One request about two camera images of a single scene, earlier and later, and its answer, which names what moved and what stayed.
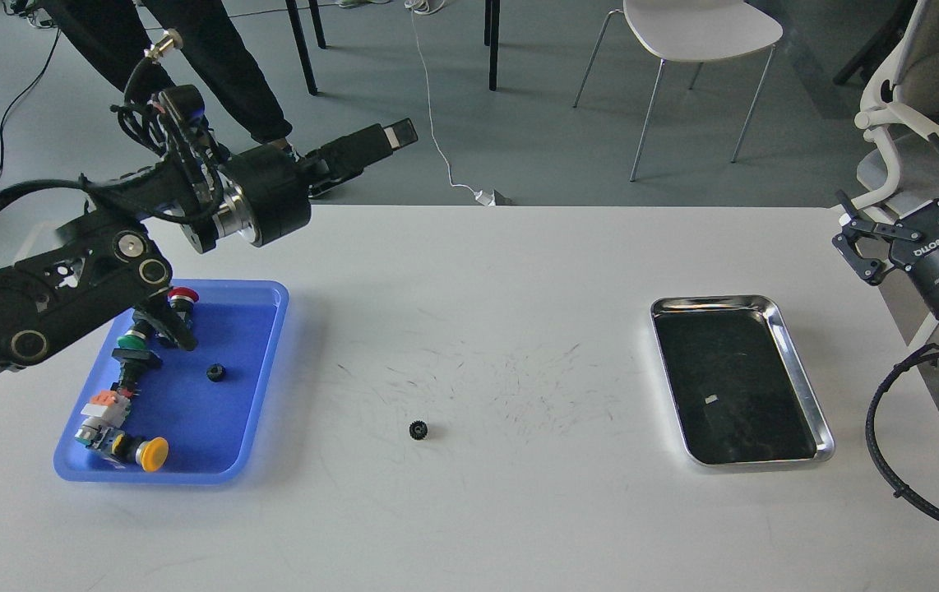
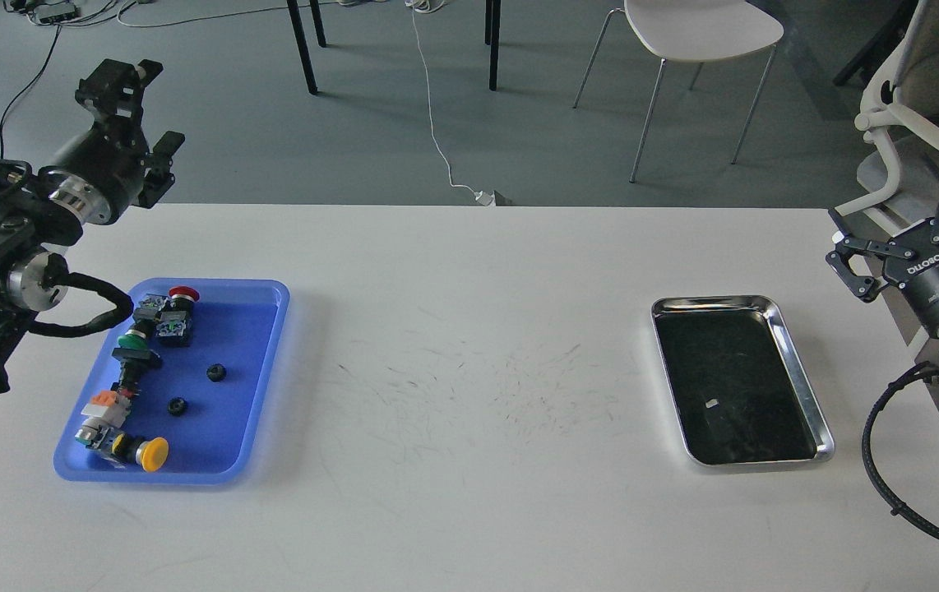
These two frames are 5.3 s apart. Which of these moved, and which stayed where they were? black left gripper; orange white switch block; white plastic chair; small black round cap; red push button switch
Moved: black left gripper
Stayed: red push button switch; orange white switch block; white plastic chair; small black round cap
